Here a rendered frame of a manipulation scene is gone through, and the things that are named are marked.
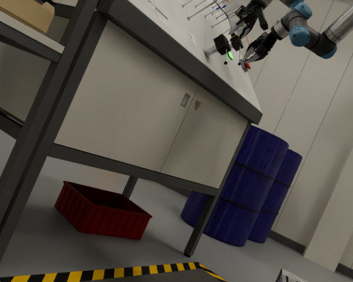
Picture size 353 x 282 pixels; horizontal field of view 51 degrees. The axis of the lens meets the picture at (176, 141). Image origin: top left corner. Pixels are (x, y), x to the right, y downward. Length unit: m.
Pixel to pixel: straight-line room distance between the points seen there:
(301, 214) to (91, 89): 3.24
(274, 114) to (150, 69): 2.95
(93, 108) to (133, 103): 0.17
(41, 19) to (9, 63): 0.39
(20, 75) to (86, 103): 0.26
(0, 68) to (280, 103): 3.23
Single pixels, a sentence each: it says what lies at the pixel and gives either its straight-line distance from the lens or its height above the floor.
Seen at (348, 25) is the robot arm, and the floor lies 1.23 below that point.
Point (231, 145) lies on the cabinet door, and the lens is 1.95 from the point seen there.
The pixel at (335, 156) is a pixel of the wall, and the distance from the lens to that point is 4.13.
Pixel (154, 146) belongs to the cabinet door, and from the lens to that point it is 1.45.
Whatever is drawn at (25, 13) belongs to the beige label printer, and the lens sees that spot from 1.01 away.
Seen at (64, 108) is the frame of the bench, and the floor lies 0.51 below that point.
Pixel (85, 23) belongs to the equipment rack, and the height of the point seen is 0.74.
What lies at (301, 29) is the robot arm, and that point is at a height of 1.15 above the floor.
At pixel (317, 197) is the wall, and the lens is 4.10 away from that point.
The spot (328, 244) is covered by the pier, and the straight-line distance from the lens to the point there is 3.98.
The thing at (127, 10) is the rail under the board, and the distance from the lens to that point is 1.15.
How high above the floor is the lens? 0.56
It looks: 1 degrees down
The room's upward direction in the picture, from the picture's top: 24 degrees clockwise
